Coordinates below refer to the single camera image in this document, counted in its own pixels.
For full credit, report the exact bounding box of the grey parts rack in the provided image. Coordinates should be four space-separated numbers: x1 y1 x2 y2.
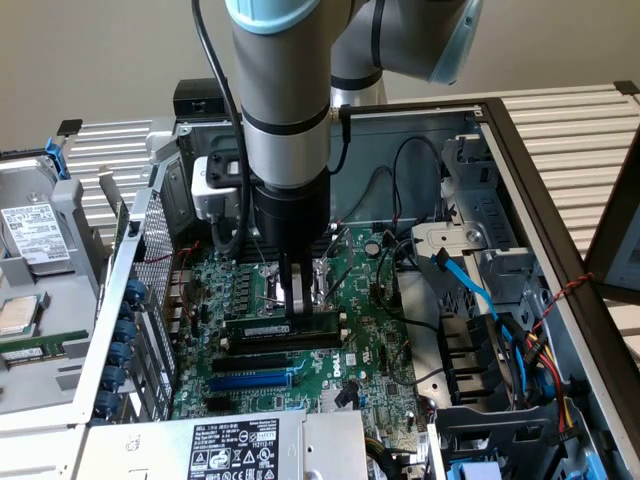
0 149 117 417

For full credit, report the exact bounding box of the long black expansion slot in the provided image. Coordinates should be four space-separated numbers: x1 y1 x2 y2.
210 351 292 375

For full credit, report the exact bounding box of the grey power supply unit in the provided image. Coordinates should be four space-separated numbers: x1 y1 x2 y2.
74 408 372 480

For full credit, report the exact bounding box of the black box behind case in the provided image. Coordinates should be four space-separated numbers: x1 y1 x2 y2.
171 78 232 122

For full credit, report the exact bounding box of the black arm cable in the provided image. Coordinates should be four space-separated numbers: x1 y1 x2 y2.
191 0 254 257

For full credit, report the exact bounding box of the dark case side panel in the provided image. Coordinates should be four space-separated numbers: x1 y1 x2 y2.
582 128 640 302

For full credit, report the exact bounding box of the silver CPU chip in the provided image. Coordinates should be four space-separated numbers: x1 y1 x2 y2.
0 294 42 337

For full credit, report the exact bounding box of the green RAM stick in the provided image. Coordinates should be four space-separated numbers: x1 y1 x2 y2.
224 308 344 342
0 328 90 362

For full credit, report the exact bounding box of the red black twisted wire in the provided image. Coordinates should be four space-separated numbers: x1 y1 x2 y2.
528 271 597 332

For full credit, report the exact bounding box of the silver hard disk white label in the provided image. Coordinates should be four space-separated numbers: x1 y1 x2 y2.
0 198 77 277

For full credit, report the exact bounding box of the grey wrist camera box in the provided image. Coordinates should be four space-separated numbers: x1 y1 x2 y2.
190 148 252 222

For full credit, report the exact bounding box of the short black expansion slot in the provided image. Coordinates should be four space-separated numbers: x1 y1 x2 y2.
203 396 240 415

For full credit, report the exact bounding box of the black RAM slot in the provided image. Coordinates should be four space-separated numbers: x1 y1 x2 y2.
218 327 350 357

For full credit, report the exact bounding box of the open grey PC case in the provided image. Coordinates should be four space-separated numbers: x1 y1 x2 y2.
74 97 640 480

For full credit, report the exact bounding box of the coloured power wire bundle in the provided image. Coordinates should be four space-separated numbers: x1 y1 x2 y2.
498 313 582 444

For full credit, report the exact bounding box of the blue SATA wire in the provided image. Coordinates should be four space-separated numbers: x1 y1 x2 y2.
430 248 527 362

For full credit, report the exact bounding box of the blue expansion slot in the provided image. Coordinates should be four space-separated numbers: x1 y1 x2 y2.
208 371 295 394

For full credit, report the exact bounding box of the CPU socket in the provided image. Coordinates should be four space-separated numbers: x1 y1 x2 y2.
257 258 332 317

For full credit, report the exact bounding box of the thin black looped wire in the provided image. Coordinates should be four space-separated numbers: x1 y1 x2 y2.
369 136 447 227

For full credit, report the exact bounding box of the graphics card with bracket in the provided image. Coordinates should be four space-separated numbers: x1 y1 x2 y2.
97 164 132 262

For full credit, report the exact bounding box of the grey metal disk bay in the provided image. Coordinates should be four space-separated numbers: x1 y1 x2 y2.
408 133 534 302

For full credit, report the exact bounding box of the metal socket cover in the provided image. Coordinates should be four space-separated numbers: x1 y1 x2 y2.
319 226 355 302

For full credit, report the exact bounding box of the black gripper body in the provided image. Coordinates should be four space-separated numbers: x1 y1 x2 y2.
251 168 332 257

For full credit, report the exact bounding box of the blue plastic disk carrier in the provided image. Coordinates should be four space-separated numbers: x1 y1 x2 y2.
43 136 72 182

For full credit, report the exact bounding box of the green Dell motherboard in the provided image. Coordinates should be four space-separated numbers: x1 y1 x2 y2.
169 223 432 454

